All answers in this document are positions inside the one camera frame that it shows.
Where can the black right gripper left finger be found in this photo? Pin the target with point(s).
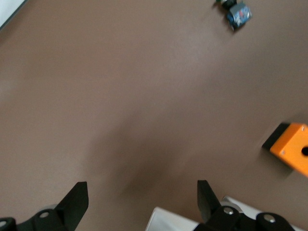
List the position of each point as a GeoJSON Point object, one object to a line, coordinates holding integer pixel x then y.
{"type": "Point", "coordinates": [65, 211]}

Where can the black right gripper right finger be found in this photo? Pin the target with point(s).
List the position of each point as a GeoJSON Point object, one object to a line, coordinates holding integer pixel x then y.
{"type": "Point", "coordinates": [211, 211]}

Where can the white cabinet drawer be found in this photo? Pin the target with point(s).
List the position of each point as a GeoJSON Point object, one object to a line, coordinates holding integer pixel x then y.
{"type": "Point", "coordinates": [168, 221]}

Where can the green push button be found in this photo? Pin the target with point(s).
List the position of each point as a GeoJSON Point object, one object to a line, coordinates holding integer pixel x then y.
{"type": "Point", "coordinates": [239, 13]}

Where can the orange button enclosure box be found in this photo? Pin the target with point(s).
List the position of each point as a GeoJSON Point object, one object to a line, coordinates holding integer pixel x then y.
{"type": "Point", "coordinates": [291, 146]}

